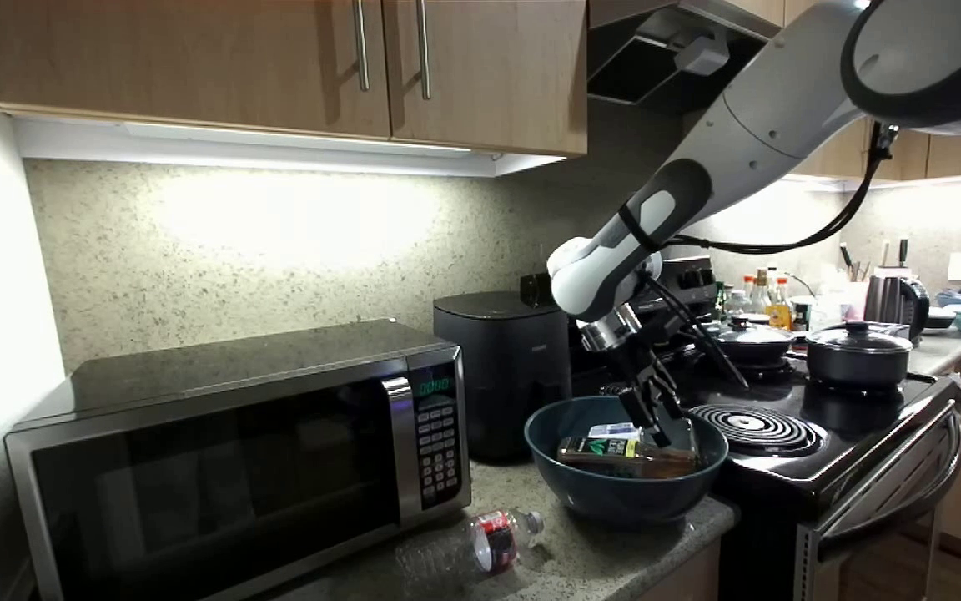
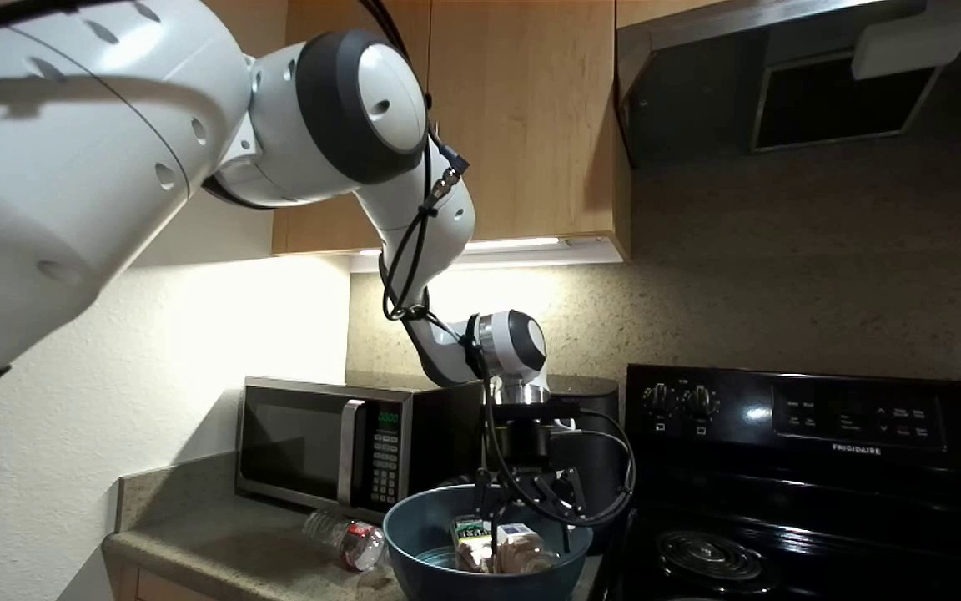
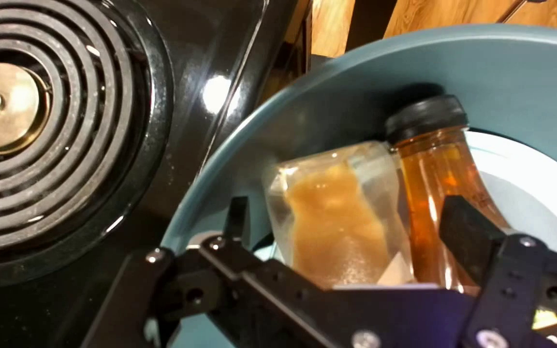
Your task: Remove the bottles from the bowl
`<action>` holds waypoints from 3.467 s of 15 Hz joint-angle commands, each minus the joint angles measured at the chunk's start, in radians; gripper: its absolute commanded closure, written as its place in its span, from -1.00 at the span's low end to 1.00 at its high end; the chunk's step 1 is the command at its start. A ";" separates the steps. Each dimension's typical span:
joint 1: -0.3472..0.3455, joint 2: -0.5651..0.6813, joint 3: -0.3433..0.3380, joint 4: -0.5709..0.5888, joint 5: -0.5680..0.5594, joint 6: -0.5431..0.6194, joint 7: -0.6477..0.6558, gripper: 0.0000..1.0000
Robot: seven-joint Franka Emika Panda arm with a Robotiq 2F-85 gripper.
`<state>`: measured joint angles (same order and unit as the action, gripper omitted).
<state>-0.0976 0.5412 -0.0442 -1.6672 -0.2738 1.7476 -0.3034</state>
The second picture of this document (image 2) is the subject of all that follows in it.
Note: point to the black electric stove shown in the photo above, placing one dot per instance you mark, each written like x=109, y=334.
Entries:
x=834, y=479

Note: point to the bagged food packet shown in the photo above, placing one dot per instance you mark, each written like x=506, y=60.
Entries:
x=519, y=544

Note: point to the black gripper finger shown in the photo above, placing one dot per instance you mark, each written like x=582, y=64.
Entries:
x=493, y=501
x=572, y=501

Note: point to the steel range hood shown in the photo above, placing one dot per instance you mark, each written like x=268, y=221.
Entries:
x=701, y=78

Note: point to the stainless steel microwave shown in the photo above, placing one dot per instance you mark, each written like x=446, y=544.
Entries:
x=315, y=439

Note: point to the under-cabinet light strip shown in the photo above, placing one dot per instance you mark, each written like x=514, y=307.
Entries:
x=548, y=253

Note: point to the blue bowl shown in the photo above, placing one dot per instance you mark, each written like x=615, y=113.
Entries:
x=424, y=556

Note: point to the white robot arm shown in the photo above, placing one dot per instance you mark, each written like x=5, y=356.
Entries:
x=80, y=145

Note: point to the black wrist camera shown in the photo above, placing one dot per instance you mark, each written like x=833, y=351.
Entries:
x=582, y=436

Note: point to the black cylindrical appliance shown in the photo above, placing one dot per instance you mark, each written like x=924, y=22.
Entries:
x=600, y=411

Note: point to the large black coil burner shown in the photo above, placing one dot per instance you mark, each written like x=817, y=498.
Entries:
x=715, y=556

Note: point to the narrow wooden upper cabinet door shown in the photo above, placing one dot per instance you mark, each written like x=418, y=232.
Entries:
x=536, y=113

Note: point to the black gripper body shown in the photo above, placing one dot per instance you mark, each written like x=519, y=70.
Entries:
x=519, y=439

